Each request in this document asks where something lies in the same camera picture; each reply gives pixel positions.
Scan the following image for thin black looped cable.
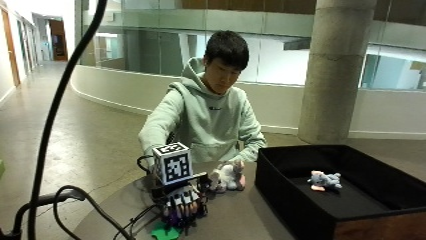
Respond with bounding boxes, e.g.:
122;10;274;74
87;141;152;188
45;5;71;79
53;184;138;240

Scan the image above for the person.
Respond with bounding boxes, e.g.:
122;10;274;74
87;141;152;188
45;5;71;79
138;30;270;168

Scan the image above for grey soft toy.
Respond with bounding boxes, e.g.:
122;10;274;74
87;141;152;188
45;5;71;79
307;170;344;192

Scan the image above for concrete column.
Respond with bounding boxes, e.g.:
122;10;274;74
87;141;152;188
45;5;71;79
297;0;380;145

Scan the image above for brown wooden door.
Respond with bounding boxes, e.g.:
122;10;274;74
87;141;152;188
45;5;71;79
0;7;23;88

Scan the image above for thick black cable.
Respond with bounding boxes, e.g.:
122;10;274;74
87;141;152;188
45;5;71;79
27;0;110;240

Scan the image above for black fabric box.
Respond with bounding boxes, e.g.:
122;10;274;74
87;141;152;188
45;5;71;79
255;144;426;240

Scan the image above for white soft toy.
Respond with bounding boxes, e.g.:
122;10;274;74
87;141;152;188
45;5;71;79
210;161;246;194

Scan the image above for glass balustrade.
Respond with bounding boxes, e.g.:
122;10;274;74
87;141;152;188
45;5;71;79
79;0;426;92

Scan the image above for white marker cube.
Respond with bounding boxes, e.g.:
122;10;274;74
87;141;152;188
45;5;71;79
152;142;195;186

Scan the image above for purple and green soft toy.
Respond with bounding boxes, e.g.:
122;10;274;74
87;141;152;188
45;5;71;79
151;209;192;240

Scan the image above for black glove cable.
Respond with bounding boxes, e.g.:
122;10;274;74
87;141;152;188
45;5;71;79
136;154;158;176

